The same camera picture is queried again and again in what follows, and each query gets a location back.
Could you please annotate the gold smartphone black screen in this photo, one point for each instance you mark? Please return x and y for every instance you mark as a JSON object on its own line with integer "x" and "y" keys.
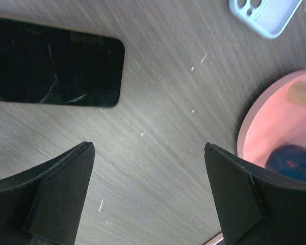
{"x": 47, "y": 65}

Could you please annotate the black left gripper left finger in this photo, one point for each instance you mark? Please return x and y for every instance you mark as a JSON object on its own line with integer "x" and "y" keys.
{"x": 44, "y": 204}

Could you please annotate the pink three-tier wooden shelf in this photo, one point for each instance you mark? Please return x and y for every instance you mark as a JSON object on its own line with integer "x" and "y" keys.
{"x": 272, "y": 122}

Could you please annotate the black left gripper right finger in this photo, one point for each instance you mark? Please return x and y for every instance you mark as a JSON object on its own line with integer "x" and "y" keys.
{"x": 255, "y": 205}

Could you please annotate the blue mug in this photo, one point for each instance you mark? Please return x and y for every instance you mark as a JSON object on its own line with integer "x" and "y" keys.
{"x": 289, "y": 161}

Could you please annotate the light blue phone case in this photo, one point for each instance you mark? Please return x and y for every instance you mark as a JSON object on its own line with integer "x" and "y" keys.
{"x": 268, "y": 18}

